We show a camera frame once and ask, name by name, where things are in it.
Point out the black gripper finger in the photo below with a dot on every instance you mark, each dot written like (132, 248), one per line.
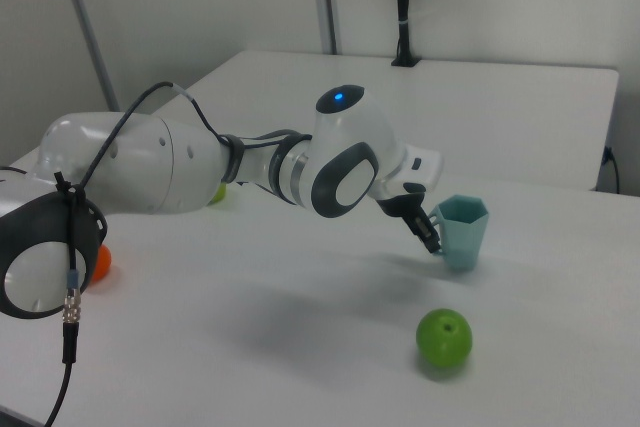
(426, 229)
(392, 208)

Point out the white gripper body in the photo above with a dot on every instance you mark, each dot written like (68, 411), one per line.
(420, 167)

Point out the light teal hexagonal mug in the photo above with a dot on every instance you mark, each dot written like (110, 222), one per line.
(462, 237)

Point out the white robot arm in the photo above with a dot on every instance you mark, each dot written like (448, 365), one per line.
(150, 167)

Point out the white side table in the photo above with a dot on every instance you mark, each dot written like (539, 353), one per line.
(400, 112)

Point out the green plastic apple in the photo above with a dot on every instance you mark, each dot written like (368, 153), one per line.
(444, 338)

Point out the yellow-green plastic pear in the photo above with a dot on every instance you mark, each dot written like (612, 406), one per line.
(218, 193)

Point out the orange plastic fruit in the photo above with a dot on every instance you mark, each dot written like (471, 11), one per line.
(101, 264)

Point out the black camera pole with base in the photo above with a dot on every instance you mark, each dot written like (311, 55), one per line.
(402, 7)

